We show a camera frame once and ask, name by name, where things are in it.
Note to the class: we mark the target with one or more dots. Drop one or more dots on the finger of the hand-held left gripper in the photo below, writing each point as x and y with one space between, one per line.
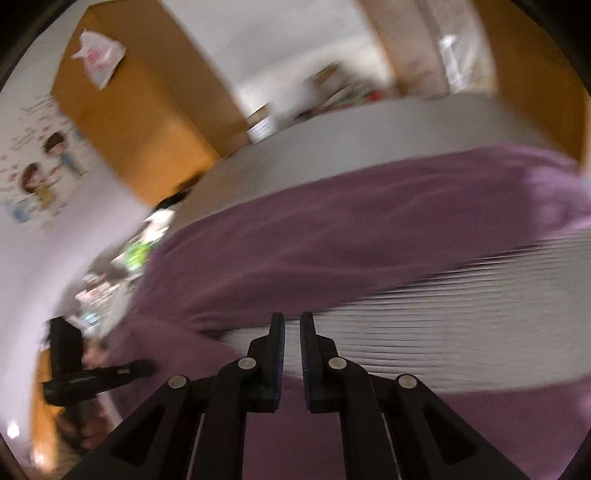
136 369

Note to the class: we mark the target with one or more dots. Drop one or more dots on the wooden headboard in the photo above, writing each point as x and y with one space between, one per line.
44 429

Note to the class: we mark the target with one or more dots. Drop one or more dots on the green printed packets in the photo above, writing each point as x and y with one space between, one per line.
138 251

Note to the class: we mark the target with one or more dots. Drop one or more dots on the small white box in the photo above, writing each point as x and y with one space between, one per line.
259 129

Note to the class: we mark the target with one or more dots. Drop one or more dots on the translucent door curtain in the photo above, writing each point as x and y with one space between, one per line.
415 46

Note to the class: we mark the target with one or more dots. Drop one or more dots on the white pink plastic bag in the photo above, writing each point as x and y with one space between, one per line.
99 57

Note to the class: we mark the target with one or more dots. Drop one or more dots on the wooden door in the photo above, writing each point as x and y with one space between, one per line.
540 69

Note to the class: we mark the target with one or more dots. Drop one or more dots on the wooden wardrobe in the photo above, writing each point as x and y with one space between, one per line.
138 101

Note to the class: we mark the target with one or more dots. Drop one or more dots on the purple knit sweater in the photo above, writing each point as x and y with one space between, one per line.
323 240

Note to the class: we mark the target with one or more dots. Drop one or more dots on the brown cardboard box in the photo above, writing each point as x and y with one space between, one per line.
328 76

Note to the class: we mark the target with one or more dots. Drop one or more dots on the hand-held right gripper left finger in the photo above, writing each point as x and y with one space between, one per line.
278 360

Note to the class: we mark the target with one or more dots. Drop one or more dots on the cartoon children wall poster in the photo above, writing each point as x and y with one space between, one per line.
41 180

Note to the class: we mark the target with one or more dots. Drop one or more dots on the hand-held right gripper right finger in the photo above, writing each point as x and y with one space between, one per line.
304 360

